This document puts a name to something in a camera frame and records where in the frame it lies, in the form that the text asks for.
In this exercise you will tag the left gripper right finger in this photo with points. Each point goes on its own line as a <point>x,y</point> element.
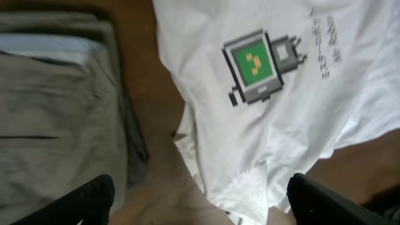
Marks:
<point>314,204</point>

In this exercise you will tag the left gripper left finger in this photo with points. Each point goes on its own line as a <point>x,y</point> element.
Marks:
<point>89,204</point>

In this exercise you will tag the white printed t-shirt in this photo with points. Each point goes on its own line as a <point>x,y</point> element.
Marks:
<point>271,87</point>

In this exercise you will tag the folded khaki pants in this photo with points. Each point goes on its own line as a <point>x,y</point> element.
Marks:
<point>61,123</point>

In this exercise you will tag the folded light blue garment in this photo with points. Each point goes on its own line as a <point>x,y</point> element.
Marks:
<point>65,49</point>

